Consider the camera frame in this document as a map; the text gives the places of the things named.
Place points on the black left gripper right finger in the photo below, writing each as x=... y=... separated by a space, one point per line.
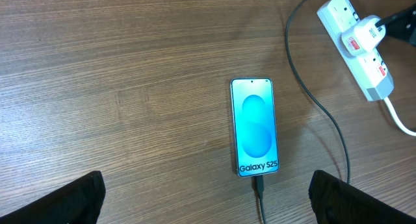
x=336 y=202

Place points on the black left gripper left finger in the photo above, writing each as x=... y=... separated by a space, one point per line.
x=77 y=202

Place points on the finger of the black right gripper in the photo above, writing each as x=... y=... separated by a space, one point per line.
x=402 y=25

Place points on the blue Galaxy S25 smartphone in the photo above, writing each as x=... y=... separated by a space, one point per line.
x=254 y=126

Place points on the white USB charger plug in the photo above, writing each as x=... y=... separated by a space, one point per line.
x=364 y=36

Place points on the white power strip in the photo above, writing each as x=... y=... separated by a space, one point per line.
x=369 y=69

